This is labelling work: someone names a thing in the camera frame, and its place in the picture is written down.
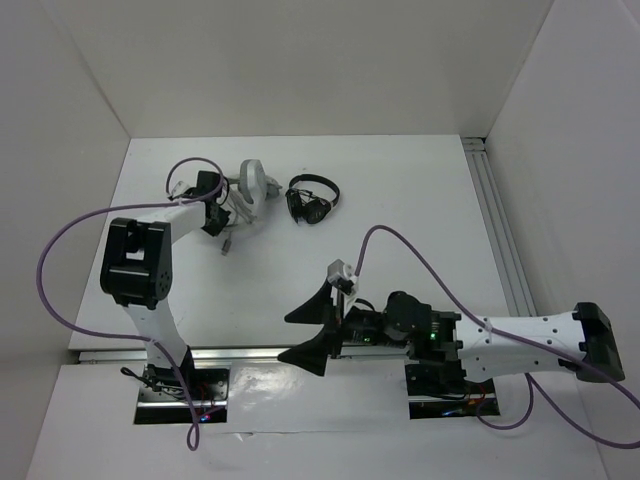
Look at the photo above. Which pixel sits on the black headphones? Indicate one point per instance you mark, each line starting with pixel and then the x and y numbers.
pixel 305 205

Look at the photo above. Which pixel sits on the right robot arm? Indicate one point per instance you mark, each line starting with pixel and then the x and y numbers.
pixel 454 347

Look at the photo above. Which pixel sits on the aluminium rail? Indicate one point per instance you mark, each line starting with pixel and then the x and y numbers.
pixel 510 269
pixel 226 355

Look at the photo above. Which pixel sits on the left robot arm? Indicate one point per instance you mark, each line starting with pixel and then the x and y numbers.
pixel 137 272

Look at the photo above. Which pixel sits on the aluminium right side rail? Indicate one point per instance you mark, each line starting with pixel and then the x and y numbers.
pixel 510 269

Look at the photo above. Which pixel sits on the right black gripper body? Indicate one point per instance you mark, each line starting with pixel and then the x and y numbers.
pixel 361 326

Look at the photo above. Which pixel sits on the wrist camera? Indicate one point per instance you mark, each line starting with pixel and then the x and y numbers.
pixel 342 277
pixel 179 191

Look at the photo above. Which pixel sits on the aluminium front rail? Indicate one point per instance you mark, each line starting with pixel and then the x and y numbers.
pixel 226 355

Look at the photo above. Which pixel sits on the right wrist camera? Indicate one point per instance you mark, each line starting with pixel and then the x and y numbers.
pixel 342 277

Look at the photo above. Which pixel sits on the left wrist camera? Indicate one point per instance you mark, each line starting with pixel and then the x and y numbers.
pixel 179 191

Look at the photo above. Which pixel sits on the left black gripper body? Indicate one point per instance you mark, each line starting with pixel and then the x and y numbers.
pixel 215 226

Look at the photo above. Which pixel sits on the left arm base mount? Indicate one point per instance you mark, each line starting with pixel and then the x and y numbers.
pixel 164 403

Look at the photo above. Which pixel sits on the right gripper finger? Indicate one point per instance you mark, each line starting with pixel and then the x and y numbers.
pixel 312 356
pixel 315 310

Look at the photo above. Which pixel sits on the white grey headphones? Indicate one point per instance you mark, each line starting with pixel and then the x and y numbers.
pixel 247 196

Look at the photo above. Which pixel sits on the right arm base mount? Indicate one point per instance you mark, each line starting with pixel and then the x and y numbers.
pixel 431 397

